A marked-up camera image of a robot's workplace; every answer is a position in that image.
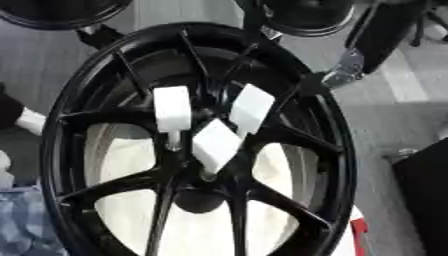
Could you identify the white pin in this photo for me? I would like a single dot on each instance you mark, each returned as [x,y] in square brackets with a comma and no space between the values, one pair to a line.
[216,145]
[171,110]
[252,106]

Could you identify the silver metal stand bracket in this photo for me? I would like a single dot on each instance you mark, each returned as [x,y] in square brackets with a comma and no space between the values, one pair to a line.
[345,68]

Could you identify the black cabinet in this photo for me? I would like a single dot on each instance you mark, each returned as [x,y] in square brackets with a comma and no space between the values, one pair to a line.
[423,196]

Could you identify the black spoked wheel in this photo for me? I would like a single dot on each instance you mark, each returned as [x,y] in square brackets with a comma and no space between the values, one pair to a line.
[175,173]

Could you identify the person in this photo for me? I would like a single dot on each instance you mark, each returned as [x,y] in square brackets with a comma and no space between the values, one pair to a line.
[17,213]

